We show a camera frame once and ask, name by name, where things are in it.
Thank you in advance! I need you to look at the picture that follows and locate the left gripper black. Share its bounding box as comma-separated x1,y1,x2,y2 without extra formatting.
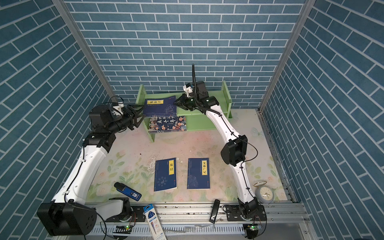
105,104,145,136

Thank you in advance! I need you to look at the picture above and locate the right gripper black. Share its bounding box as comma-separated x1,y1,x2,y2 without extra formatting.
172,94,200,112

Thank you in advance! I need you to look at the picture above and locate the dark blue book yellow label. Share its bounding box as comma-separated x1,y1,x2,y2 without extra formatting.
143,96,177,118

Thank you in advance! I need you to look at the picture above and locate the colourful illustrated book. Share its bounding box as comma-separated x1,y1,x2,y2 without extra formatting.
149,116,187,133

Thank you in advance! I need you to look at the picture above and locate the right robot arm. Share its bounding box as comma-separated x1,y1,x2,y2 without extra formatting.
175,81,260,219

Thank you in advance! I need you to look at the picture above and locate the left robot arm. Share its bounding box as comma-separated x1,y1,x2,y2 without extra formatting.
37,102,144,236

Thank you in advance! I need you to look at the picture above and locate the green two-tier shelf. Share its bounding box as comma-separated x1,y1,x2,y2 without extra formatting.
134,80,233,143

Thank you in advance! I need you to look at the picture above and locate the blue handheld device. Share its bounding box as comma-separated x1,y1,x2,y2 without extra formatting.
114,182,142,202

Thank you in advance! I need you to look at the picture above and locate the black remote stick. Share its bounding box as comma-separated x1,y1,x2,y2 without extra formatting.
209,199,221,224

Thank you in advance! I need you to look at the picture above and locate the blue white packaged box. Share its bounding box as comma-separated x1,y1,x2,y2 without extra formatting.
144,204,167,240

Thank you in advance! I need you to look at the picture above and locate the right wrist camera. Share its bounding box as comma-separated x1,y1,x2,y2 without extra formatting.
183,83,195,98

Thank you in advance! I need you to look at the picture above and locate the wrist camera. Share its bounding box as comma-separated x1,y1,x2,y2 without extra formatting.
183,83,195,98
111,102,124,116

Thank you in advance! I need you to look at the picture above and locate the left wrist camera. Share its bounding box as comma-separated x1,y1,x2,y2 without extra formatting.
111,102,124,116

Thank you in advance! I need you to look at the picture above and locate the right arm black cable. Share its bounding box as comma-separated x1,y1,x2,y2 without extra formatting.
191,63,259,169

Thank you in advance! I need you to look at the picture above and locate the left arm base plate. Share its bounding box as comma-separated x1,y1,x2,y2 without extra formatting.
106,206,146,223

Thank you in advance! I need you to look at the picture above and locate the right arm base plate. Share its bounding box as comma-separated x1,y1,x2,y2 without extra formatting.
222,204,267,222

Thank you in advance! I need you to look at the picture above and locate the aluminium rail frame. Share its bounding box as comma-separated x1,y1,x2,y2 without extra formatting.
53,200,316,240

